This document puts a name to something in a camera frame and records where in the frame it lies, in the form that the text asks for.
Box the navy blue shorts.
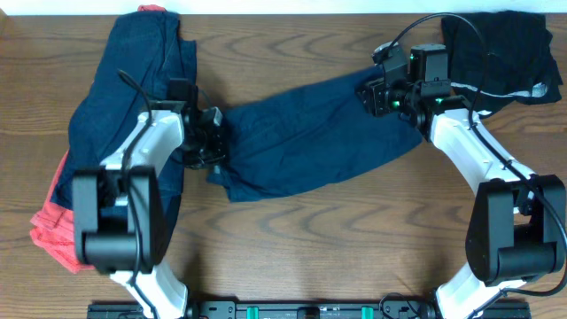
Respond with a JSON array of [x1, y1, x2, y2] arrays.
[[207, 66, 422, 202]]

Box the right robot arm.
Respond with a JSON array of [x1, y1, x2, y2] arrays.
[[357, 43, 566, 318]]

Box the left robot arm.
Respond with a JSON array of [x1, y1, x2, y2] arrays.
[[72, 78, 227, 318]]

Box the black folded clothes stack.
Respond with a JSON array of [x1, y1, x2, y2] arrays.
[[441, 11, 563, 117]]

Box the navy shorts in pile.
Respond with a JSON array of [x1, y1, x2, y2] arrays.
[[50, 11, 198, 249]]

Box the red garment in pile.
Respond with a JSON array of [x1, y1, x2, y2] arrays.
[[30, 5, 169, 273]]

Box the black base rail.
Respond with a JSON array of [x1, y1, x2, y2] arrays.
[[86, 299, 532, 319]]

